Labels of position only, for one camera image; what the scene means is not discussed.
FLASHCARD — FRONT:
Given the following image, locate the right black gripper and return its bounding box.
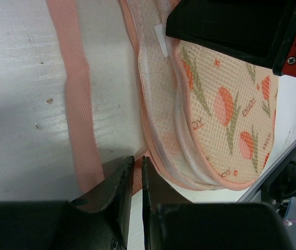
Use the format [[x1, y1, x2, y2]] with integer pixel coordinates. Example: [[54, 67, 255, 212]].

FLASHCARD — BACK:
[[166, 1, 296, 78]]

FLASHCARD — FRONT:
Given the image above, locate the aluminium mounting rail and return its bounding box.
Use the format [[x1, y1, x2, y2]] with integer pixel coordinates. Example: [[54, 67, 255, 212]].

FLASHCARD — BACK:
[[237, 140, 296, 203]]

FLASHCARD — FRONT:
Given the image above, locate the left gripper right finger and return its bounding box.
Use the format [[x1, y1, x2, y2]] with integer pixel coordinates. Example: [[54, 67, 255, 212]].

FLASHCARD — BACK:
[[142, 157, 191, 249]]

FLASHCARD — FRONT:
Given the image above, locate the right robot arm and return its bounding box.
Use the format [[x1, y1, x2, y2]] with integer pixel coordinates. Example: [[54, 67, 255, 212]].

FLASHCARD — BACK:
[[166, 1, 296, 207]]

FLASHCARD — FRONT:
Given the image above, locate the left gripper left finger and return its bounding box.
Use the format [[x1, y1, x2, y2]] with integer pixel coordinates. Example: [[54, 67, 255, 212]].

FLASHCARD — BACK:
[[71, 156, 134, 249]]

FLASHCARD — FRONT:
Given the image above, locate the floral mesh laundry bag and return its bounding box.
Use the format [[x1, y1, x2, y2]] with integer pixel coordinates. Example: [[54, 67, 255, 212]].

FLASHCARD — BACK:
[[46, 1, 279, 192]]

